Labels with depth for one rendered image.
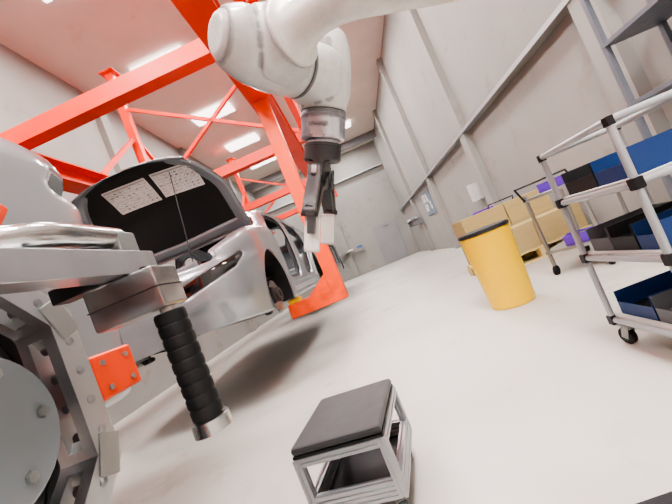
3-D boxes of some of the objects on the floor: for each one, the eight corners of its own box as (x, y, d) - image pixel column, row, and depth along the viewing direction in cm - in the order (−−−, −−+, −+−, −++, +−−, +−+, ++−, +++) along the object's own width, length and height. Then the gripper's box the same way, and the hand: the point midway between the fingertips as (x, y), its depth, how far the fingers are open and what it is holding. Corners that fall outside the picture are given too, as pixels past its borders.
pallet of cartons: (603, 235, 421) (575, 173, 424) (492, 279, 430) (466, 218, 433) (557, 239, 520) (535, 189, 523) (468, 275, 529) (447, 225, 532)
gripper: (319, 152, 83) (317, 241, 86) (284, 129, 59) (283, 254, 62) (350, 152, 82) (346, 242, 85) (327, 129, 57) (324, 257, 60)
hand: (320, 242), depth 73 cm, fingers open, 13 cm apart
